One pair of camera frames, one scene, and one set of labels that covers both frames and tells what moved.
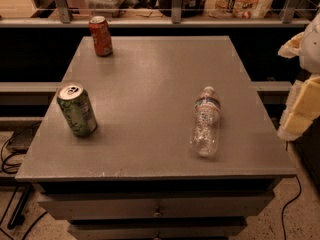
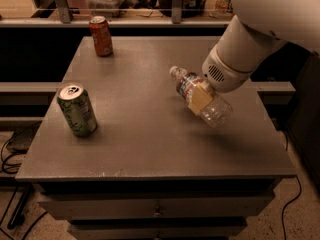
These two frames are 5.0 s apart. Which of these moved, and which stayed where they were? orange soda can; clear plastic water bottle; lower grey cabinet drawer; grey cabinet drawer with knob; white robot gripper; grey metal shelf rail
Moved: clear plastic water bottle; white robot gripper
Stayed: orange soda can; grey metal shelf rail; lower grey cabinet drawer; grey cabinet drawer with knob
